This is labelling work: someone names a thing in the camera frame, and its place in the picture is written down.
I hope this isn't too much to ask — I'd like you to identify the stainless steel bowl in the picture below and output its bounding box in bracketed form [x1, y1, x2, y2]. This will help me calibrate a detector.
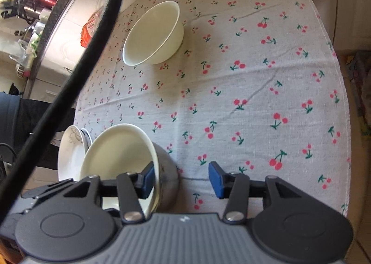
[152, 142, 179, 212]

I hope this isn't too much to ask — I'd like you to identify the cream bowl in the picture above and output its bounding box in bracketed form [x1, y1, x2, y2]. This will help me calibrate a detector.
[123, 1, 184, 67]
[80, 123, 160, 217]

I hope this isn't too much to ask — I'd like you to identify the small floral white plate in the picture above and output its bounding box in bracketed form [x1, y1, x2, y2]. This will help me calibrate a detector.
[57, 126, 87, 180]

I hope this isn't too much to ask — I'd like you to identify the cream bowl front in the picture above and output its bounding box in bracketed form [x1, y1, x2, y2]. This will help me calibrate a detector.
[123, 1, 184, 67]

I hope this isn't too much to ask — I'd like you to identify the blue-rimmed white plate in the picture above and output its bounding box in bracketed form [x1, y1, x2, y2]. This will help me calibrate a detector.
[80, 128, 93, 148]

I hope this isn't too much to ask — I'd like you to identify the cherry print tablecloth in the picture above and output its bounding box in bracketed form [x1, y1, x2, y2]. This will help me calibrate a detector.
[75, 0, 351, 214]

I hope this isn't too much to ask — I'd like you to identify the person in dark clothes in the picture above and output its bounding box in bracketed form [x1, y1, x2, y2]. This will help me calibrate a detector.
[1, 92, 75, 170]

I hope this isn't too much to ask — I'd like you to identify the orange white packet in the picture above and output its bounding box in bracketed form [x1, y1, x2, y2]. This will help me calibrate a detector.
[80, 8, 103, 48]

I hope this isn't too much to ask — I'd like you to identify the black cable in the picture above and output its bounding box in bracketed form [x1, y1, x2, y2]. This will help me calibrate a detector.
[0, 0, 125, 221]

